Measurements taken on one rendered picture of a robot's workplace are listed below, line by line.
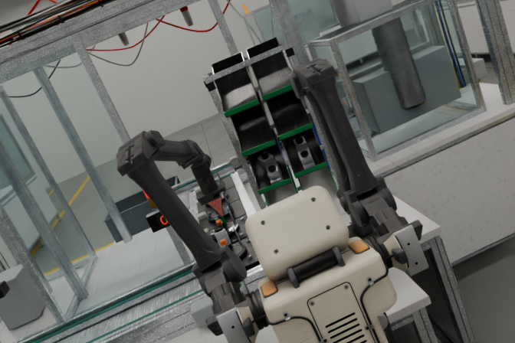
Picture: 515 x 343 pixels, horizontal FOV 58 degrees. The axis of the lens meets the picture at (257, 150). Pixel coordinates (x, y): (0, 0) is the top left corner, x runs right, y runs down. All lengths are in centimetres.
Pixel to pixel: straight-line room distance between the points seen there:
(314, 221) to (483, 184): 186
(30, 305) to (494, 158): 251
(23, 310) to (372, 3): 234
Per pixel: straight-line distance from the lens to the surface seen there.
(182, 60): 1222
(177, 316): 182
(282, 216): 105
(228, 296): 114
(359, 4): 256
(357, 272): 104
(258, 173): 185
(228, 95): 180
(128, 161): 113
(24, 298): 267
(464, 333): 211
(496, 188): 287
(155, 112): 1232
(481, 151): 275
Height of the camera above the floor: 178
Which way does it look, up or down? 14 degrees down
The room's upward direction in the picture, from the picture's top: 23 degrees counter-clockwise
